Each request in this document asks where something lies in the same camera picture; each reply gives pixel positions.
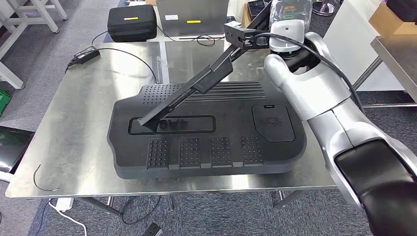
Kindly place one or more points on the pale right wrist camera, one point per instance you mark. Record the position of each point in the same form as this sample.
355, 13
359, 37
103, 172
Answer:
233, 24

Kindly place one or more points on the green plastic crate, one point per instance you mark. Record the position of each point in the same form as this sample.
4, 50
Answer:
4, 99

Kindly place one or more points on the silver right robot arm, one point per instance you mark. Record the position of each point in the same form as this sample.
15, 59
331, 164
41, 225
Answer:
309, 91

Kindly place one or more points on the black open box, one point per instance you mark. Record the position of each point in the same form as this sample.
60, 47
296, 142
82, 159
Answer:
255, 7

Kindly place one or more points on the white cabinet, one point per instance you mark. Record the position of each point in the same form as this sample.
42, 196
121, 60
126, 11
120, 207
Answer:
348, 39

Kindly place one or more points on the chrome stanchion base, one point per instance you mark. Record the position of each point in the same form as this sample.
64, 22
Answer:
324, 7

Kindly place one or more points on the brown cardboard box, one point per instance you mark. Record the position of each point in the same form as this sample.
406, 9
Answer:
389, 21

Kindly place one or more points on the white table frame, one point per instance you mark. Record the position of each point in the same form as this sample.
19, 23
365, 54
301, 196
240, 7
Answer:
19, 22

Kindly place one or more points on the steel workbench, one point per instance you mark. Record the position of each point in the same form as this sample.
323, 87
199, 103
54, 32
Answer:
81, 114

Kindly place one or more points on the dark glossy screen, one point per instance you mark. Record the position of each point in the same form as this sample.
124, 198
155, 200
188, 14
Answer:
11, 146

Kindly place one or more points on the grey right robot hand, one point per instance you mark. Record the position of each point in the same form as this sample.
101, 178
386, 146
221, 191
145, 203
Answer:
290, 9

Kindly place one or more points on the white power strip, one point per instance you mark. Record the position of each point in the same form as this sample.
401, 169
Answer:
64, 204

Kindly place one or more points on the grey equipment case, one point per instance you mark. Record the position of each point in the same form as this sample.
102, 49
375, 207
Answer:
192, 16

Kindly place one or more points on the large black plastic panel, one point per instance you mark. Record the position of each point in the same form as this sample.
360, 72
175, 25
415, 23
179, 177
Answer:
228, 110

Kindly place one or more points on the black plug block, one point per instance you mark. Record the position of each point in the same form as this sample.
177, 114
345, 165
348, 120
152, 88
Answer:
153, 230

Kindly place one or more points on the black power adapter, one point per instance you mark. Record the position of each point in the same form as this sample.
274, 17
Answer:
86, 54

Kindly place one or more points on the black carrying case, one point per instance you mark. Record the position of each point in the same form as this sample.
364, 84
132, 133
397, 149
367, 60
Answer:
132, 22

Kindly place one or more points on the black licence plate frame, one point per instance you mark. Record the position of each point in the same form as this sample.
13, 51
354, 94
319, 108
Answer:
215, 70

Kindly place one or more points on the steel side table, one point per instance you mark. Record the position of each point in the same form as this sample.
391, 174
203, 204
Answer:
399, 58

